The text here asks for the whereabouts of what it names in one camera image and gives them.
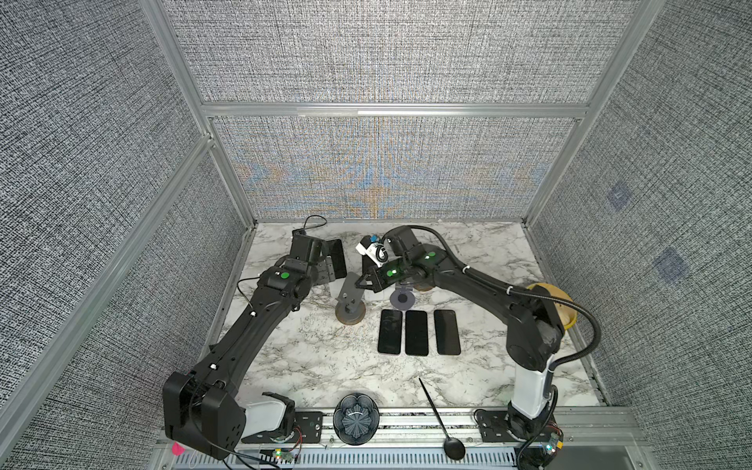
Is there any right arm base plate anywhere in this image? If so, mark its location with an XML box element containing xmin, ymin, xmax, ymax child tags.
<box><xmin>473</xmin><ymin>409</ymin><xmax>564</xmax><ymax>452</ymax></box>

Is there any black long-handled spoon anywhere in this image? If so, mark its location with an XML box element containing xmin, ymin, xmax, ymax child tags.
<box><xmin>418</xmin><ymin>378</ymin><xmax>466</xmax><ymax>461</ymax></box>

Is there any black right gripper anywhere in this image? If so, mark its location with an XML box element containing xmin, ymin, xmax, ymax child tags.
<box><xmin>352</xmin><ymin>259</ymin><xmax>413</xmax><ymax>294</ymax></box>

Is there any black phone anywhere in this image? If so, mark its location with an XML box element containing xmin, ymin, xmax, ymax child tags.
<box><xmin>433</xmin><ymin>309</ymin><xmax>461</xmax><ymax>356</ymax></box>

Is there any yellow bamboo steamer basket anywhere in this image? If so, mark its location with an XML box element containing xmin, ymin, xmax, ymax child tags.
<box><xmin>528</xmin><ymin>282</ymin><xmax>578</xmax><ymax>330</ymax></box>

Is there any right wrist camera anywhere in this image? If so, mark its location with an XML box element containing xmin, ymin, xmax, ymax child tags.
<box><xmin>356</xmin><ymin>235</ymin><xmax>389</xmax><ymax>266</ymax></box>

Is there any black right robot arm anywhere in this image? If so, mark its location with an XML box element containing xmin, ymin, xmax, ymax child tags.
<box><xmin>356</xmin><ymin>225</ymin><xmax>565</xmax><ymax>441</ymax></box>

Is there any dark patterned round bowl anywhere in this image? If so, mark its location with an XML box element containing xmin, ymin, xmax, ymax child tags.
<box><xmin>333</xmin><ymin>393</ymin><xmax>380</xmax><ymax>446</ymax></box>

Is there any purple round phone stand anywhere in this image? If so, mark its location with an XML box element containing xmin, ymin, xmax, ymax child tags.
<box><xmin>390</xmin><ymin>285</ymin><xmax>416</xmax><ymax>311</ymax></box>

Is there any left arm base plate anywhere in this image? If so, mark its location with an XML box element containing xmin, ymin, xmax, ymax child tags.
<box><xmin>241</xmin><ymin>392</ymin><xmax>324</xmax><ymax>446</ymax></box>

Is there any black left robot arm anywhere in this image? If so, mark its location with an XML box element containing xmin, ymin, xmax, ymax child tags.
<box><xmin>163</xmin><ymin>229</ymin><xmax>348</xmax><ymax>460</ymax></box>

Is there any black corrugated cable conduit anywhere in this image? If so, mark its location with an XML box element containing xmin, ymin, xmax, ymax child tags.
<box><xmin>404</xmin><ymin>225</ymin><xmax>603</xmax><ymax>470</ymax></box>

